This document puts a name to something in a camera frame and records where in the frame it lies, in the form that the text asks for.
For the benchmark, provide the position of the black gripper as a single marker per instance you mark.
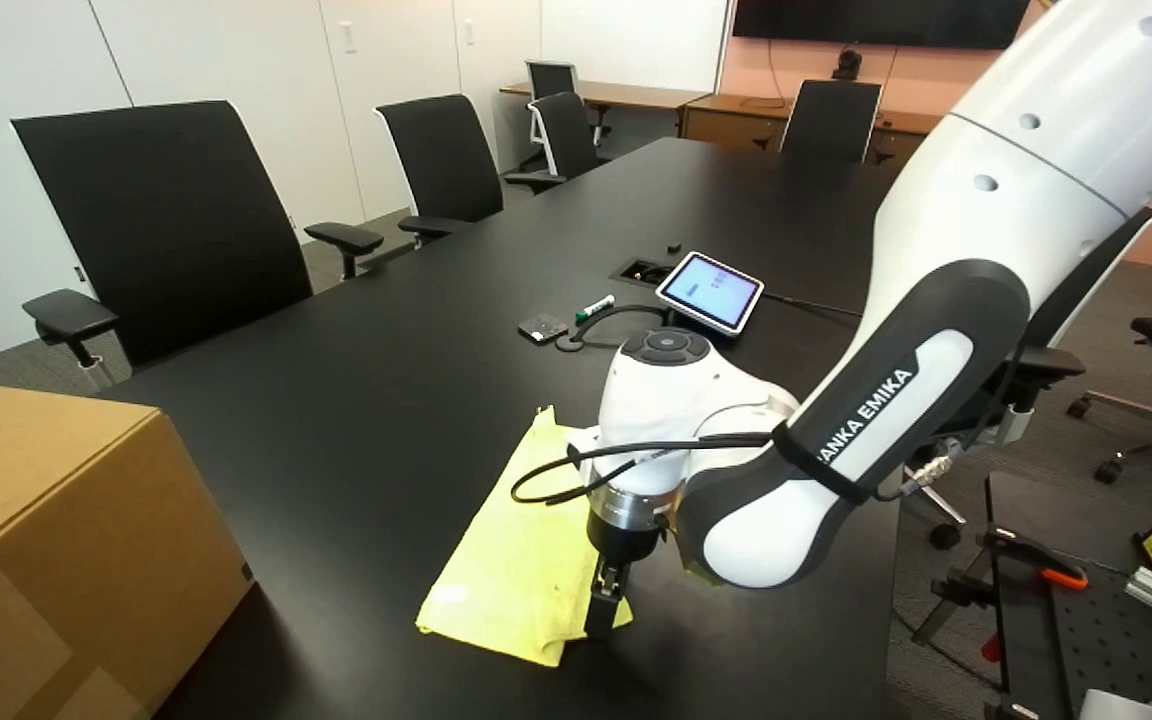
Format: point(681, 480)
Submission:
point(621, 542)

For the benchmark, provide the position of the yellow towel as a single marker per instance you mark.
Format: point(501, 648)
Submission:
point(523, 563)

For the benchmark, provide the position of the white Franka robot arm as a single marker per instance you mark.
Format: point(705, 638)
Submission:
point(1043, 174)

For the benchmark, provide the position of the green marker pen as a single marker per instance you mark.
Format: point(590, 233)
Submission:
point(594, 311)

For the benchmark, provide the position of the tablet with lit screen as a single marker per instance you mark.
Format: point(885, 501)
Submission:
point(715, 289)

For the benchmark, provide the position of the wooden sideboard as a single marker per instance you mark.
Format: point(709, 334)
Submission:
point(738, 120)

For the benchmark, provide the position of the brown cardboard box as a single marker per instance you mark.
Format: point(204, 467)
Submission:
point(56, 546)

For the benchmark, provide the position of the black wall screen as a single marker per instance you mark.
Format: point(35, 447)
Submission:
point(883, 23)

